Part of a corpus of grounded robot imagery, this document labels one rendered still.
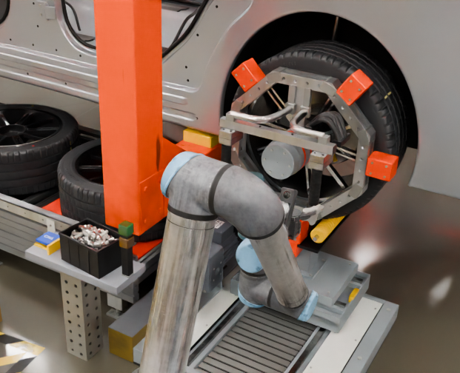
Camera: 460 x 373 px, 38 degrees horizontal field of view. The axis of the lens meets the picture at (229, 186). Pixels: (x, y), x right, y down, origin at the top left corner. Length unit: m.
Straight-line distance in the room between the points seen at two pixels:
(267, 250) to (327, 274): 1.35
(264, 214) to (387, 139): 1.06
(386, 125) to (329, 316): 0.83
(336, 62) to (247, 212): 1.09
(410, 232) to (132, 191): 1.79
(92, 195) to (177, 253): 1.41
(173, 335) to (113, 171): 1.01
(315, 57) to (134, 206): 0.83
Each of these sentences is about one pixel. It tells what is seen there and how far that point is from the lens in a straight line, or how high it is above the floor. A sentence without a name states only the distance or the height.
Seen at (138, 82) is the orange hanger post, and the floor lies 1.11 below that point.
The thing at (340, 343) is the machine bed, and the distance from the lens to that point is 2.78.
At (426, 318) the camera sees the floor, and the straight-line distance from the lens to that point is 3.14.
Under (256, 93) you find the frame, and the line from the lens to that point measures 2.46.
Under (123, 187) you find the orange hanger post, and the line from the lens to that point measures 2.46.
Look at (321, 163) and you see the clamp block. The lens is 2.18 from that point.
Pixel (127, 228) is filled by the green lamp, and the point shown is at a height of 0.66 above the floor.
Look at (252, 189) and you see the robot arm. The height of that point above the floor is 1.19.
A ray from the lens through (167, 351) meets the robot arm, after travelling 1.61.
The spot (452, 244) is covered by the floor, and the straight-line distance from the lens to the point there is 3.72.
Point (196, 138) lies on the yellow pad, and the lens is 2.85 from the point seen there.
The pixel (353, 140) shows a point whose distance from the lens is 2.65.
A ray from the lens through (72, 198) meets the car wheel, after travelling 2.97.
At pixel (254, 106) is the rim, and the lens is 2.60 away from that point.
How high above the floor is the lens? 1.85
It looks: 28 degrees down
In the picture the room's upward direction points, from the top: 2 degrees clockwise
